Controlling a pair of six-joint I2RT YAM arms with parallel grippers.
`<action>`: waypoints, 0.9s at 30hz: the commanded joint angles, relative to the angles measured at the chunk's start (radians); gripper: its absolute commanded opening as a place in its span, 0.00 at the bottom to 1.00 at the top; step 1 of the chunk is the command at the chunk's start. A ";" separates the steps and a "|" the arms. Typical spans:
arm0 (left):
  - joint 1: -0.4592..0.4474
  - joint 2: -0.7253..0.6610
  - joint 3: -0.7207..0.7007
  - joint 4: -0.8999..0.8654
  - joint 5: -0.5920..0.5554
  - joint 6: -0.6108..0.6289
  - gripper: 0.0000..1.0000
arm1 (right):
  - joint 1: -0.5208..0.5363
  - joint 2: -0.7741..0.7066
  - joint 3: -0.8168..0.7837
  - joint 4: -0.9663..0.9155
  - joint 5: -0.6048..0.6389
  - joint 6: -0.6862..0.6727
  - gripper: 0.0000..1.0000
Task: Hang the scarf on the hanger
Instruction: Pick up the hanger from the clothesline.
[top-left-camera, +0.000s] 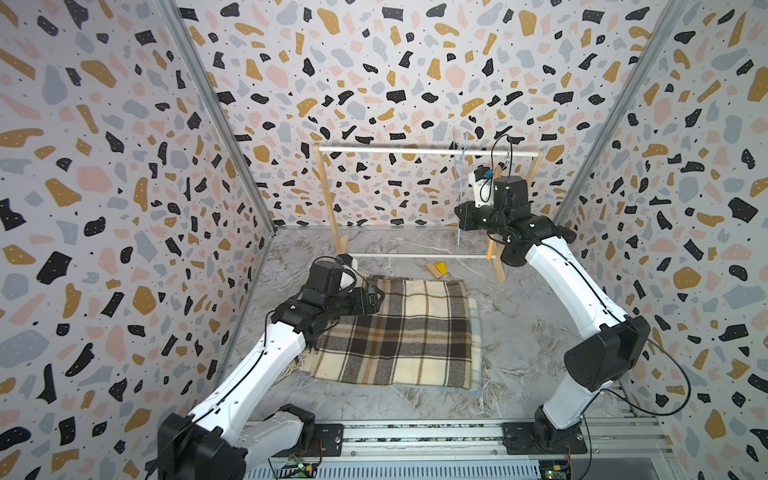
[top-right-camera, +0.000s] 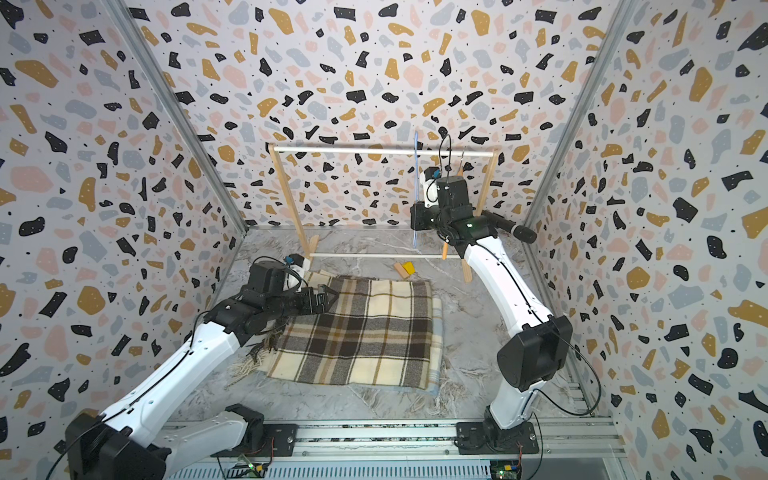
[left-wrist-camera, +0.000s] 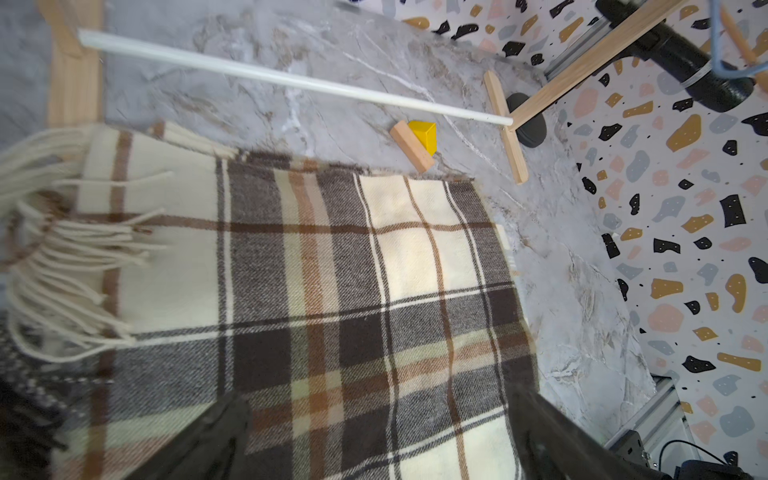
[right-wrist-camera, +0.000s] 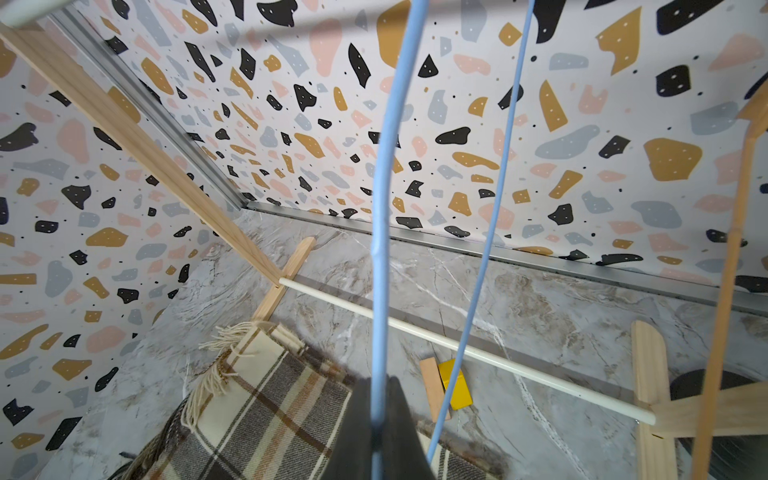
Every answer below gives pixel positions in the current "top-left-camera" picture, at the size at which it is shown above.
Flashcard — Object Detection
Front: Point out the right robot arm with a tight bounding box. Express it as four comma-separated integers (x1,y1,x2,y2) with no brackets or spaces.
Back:
454,168,650,452

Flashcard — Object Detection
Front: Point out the small wooden block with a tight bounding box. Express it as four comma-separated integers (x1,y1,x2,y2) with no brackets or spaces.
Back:
425,263,444,279

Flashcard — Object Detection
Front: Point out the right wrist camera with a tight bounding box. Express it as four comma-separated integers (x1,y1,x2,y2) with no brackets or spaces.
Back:
469,165,495,208

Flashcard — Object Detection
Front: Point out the white top rack rod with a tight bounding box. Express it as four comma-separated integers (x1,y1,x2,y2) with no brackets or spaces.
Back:
318,146,541,158

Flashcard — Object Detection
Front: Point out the blue plaid scarf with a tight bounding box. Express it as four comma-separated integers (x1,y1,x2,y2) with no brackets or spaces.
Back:
434,297,484,396

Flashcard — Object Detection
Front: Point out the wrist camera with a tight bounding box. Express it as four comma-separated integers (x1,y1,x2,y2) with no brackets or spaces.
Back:
469,165,495,208
336,253,358,270

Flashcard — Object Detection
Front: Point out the aluminium corner post left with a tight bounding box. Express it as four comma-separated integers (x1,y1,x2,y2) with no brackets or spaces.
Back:
153,1,276,239

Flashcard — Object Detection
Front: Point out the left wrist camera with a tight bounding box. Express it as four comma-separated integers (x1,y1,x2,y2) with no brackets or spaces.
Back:
336,253,358,270

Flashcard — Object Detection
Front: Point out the aluminium corner post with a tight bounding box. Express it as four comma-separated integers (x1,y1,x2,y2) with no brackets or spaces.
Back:
554,0,689,224
153,1,276,239

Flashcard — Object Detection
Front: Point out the wooden clothes rack frame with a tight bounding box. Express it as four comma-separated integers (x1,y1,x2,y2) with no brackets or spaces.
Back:
313,142,546,284

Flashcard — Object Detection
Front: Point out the light blue wire hanger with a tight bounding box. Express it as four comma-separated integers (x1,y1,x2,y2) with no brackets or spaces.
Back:
454,133,472,248

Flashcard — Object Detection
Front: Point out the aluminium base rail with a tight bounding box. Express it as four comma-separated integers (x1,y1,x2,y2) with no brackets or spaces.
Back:
239,416,679,480

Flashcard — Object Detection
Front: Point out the green circuit board left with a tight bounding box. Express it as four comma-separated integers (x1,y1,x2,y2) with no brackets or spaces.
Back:
278,455,320,479

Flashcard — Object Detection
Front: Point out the green circuit board right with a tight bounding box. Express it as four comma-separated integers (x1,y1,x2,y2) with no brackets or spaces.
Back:
539,460,572,480

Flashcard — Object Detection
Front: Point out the green circuit board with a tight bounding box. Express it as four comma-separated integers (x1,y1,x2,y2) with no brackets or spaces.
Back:
278,455,320,479
539,460,572,480

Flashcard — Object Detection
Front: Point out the aluminium corner post right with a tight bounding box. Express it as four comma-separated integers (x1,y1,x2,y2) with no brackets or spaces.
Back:
554,0,689,224

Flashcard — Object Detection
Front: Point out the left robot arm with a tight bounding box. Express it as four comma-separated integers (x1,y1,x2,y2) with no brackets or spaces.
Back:
146,254,384,479

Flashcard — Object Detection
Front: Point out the yellow block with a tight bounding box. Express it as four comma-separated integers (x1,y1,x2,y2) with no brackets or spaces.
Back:
434,262,448,276

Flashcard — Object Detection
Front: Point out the brown plaid fringed scarf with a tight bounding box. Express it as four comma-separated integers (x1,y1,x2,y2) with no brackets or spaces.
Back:
294,277,472,388

